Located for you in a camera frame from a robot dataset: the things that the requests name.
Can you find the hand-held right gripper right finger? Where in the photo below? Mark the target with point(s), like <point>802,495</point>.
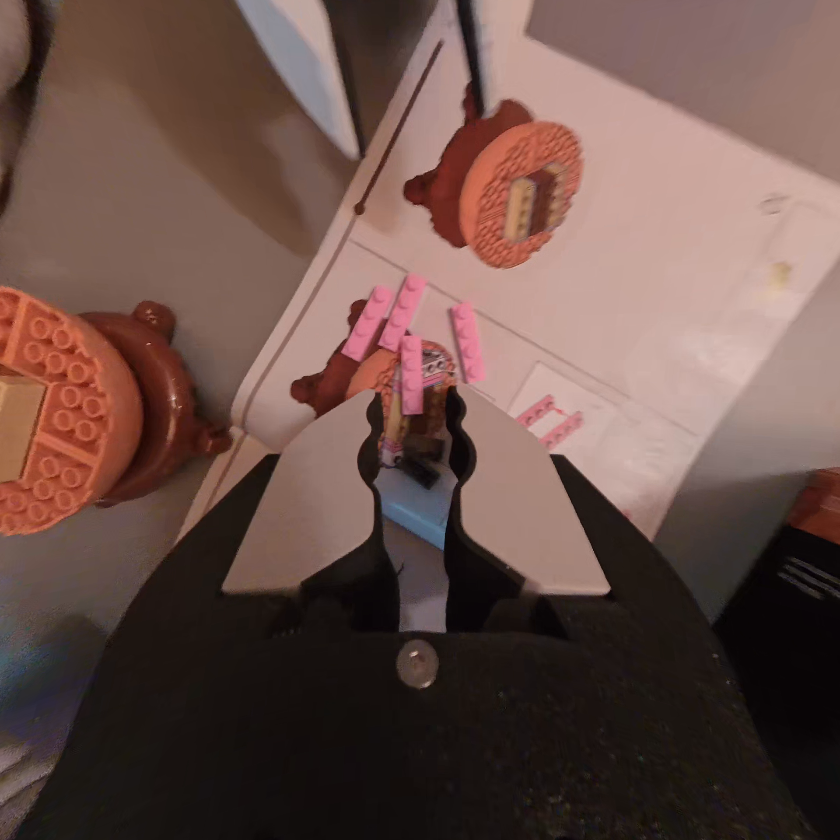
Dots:
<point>525,512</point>

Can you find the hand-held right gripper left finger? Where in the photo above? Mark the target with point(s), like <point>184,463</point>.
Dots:
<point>309,512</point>

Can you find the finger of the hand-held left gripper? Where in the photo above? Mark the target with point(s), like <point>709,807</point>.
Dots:
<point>475,46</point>
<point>309,66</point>

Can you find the pink brick plate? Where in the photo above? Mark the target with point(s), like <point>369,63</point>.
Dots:
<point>412,374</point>
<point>368,324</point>
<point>406,311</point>
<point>469,344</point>

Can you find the round orange lego pot build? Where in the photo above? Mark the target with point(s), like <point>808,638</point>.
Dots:
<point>79,433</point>

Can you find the tan brick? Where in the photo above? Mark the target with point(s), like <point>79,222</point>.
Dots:
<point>16,427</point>

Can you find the grey desk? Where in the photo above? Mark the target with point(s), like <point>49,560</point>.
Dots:
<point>158,171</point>

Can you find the dark grey brick plate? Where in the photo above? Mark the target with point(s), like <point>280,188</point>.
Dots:
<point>420,466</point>

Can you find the open building instruction booklet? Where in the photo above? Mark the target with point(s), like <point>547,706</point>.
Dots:
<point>656,263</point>

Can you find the dark building set box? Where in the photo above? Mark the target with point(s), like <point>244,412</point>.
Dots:
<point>788,630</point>

